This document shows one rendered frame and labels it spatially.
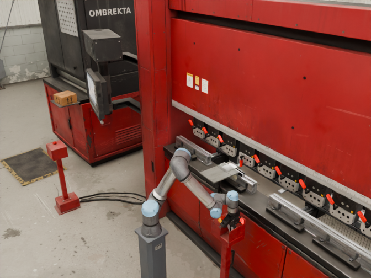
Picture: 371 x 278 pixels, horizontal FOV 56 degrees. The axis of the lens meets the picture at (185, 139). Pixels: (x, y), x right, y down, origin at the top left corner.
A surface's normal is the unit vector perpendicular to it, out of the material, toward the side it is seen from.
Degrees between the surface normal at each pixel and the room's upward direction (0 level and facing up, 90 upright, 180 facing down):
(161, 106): 90
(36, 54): 90
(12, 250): 0
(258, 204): 0
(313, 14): 90
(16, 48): 90
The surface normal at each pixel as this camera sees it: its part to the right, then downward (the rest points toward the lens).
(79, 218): 0.00, -0.90
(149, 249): -0.09, 0.43
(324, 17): -0.81, 0.26
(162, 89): 0.58, 0.36
